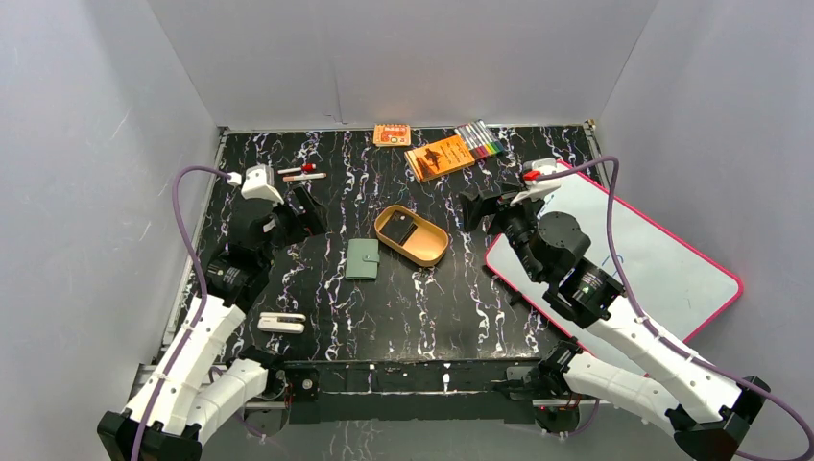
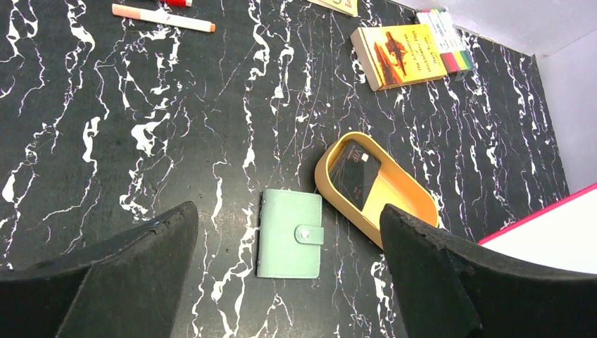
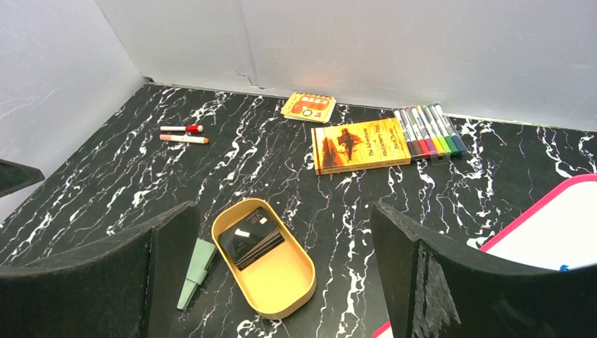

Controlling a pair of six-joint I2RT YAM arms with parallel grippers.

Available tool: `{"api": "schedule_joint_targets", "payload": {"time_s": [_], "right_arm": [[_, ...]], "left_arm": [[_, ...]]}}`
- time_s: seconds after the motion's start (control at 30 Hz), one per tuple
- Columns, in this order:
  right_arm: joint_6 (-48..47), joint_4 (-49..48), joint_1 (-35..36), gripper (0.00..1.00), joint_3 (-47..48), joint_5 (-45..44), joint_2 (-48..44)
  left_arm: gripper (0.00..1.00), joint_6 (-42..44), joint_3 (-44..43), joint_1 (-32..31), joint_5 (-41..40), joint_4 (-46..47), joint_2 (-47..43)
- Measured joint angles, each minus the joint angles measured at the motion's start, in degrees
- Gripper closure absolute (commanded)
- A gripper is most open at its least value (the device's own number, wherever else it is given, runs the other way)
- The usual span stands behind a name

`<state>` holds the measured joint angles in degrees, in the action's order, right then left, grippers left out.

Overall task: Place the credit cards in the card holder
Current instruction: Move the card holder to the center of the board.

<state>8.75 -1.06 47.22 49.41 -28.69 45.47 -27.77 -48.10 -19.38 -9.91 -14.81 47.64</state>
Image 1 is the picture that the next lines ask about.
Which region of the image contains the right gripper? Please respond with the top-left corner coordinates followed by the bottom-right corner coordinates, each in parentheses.
top-left (458, 182), bottom-right (546, 283)

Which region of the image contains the mint green card holder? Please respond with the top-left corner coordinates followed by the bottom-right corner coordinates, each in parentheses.
top-left (345, 238), bottom-right (380, 280)

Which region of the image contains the black credit card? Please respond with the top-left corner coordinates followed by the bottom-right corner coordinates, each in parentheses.
top-left (380, 210), bottom-right (417, 246)

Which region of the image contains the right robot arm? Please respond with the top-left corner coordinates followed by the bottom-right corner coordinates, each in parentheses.
top-left (459, 186), bottom-right (768, 460)

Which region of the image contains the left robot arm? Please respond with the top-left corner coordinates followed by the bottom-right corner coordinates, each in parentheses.
top-left (97, 185), bottom-right (326, 460)

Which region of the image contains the small orange card box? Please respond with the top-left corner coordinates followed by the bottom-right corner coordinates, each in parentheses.
top-left (372, 124), bottom-right (412, 147)

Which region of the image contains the white pink marker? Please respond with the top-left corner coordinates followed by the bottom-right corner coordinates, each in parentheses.
top-left (282, 173), bottom-right (327, 182)

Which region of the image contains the red capped marker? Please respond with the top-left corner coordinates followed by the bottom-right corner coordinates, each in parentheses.
top-left (276, 163), bottom-right (317, 176)

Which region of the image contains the orange book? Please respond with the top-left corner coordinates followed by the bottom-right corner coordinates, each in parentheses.
top-left (404, 135), bottom-right (475, 182)

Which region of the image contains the tan oval tray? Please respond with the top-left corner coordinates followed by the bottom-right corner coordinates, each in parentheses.
top-left (373, 205), bottom-right (450, 267)

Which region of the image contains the set of coloured markers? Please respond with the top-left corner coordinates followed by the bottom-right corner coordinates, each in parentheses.
top-left (454, 120), bottom-right (508, 161)

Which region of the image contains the white stapler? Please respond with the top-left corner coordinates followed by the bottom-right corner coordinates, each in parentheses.
top-left (257, 312), bottom-right (306, 334)

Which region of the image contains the pink framed whiteboard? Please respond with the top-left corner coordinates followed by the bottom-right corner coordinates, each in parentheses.
top-left (485, 173), bottom-right (744, 373)

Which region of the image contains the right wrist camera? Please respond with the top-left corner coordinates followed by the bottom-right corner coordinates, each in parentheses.
top-left (510, 158), bottom-right (562, 206)

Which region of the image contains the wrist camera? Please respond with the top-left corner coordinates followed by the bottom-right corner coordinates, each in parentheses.
top-left (227, 164), bottom-right (283, 206)
top-left (510, 158), bottom-right (562, 206)

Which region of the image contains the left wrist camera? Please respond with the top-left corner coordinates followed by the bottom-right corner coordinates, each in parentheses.
top-left (227, 164), bottom-right (283, 206)

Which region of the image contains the black base frame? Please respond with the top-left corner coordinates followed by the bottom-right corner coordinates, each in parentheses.
top-left (241, 359), bottom-right (583, 440)

